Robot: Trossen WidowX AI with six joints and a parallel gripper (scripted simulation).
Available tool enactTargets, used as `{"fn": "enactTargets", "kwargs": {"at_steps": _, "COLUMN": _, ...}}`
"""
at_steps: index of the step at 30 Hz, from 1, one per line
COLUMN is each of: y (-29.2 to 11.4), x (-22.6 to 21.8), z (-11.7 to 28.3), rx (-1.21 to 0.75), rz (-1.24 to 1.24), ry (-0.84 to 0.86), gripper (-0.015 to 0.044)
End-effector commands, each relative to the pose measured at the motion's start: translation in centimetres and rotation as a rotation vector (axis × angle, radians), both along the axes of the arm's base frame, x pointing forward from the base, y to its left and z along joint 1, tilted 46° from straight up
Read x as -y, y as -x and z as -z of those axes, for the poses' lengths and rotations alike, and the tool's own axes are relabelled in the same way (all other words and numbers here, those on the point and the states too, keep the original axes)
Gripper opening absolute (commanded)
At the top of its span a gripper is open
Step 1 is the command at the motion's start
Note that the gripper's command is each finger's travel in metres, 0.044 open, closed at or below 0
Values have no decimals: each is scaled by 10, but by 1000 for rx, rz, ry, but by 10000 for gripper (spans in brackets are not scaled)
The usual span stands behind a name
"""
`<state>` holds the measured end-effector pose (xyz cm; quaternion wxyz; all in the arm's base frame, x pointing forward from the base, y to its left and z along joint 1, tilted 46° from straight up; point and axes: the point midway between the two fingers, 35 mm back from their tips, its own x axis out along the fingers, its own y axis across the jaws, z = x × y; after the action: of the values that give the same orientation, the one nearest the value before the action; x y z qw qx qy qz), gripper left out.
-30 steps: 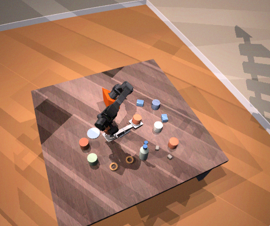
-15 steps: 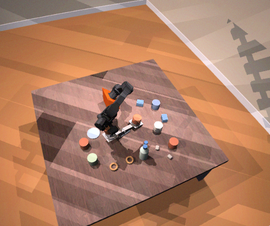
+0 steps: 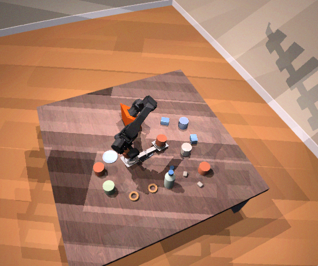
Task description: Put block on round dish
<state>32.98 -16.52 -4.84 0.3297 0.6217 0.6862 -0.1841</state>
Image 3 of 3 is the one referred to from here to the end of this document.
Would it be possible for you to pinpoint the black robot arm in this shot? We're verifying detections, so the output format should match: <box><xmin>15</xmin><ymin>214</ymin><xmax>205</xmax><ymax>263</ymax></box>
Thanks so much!
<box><xmin>111</xmin><ymin>95</ymin><xmax>157</xmax><ymax>155</ymax></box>

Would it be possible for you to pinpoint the small blue block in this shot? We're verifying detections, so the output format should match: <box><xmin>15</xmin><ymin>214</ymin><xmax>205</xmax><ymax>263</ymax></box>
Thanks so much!
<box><xmin>190</xmin><ymin>134</ymin><xmax>198</xmax><ymax>144</ymax></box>
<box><xmin>161</xmin><ymin>117</ymin><xmax>169</xmax><ymax>126</ymax></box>

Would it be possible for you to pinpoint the pale grey bottle with blue cap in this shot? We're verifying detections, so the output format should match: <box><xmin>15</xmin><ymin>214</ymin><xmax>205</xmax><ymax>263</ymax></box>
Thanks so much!
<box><xmin>164</xmin><ymin>170</ymin><xmax>175</xmax><ymax>189</ymax></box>

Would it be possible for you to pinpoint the light blue cylinder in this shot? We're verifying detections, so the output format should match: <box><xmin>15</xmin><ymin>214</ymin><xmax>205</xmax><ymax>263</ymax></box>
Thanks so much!
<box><xmin>178</xmin><ymin>117</ymin><xmax>189</xmax><ymax>130</ymax></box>

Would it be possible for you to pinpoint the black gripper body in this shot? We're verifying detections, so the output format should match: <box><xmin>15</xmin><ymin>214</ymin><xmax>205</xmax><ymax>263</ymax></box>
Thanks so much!
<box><xmin>114</xmin><ymin>133</ymin><xmax>140</xmax><ymax>159</ymax></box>

